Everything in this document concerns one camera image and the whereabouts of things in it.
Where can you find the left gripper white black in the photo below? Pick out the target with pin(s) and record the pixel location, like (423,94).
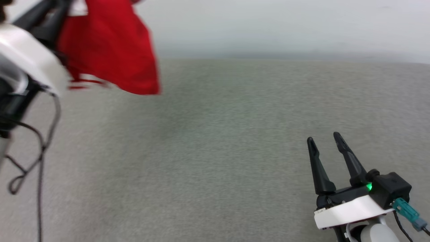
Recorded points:
(30,55)

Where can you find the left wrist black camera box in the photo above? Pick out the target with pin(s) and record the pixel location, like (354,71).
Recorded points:
(13,107)

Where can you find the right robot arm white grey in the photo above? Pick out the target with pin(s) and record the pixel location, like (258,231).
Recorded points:
(376,234)

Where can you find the grey fabric sofa seat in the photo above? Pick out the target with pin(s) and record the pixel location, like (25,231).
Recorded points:
(215,151)

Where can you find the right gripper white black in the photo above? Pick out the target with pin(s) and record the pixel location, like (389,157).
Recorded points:
(349,210)

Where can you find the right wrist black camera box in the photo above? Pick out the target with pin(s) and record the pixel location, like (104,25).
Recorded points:
(389,188)

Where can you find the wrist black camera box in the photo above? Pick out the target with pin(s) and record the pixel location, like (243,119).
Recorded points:
(13,107)
(389,188)

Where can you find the red and white jersey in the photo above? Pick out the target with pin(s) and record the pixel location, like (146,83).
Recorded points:
(111,43)

